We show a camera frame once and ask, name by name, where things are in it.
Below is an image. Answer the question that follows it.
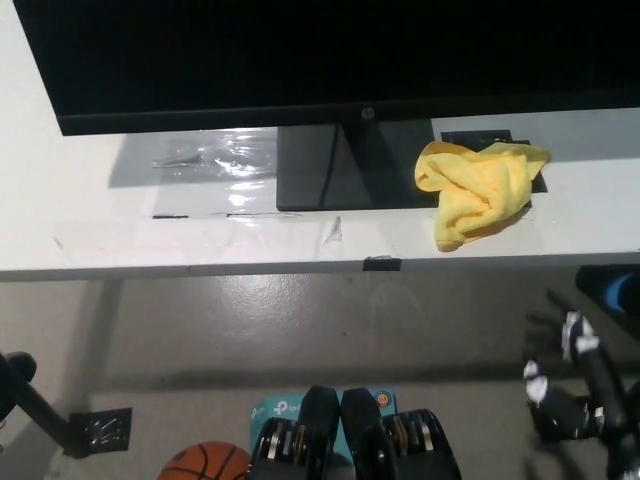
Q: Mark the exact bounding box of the black floor tape patch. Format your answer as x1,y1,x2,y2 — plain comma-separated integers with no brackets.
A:
68,407,134,459

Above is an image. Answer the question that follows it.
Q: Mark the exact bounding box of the clear plastic film sheet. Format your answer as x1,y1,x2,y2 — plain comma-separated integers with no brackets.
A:
149,127,281,221

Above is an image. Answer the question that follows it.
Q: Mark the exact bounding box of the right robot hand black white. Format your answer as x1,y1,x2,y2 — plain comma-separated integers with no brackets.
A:
522,299,624,442

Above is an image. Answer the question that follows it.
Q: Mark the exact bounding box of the black and blue object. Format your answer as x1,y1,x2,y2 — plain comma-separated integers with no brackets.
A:
574,264,640,321

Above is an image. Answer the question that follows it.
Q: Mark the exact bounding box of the black HP computer monitor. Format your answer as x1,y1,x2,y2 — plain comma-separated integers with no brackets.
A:
12,0,640,213

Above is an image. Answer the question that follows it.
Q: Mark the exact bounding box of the yellow microfibre cloth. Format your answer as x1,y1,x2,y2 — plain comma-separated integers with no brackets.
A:
412,140,553,253

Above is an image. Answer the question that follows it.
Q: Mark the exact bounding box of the orange basketball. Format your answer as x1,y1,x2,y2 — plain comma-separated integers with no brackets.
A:
157,440,254,480

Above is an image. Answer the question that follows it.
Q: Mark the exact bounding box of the teal tp-link box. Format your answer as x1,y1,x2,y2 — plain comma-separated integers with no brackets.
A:
248,387,400,480

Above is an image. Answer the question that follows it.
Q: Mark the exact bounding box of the clear peeled tape flap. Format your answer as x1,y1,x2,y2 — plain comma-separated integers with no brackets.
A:
319,215,344,246

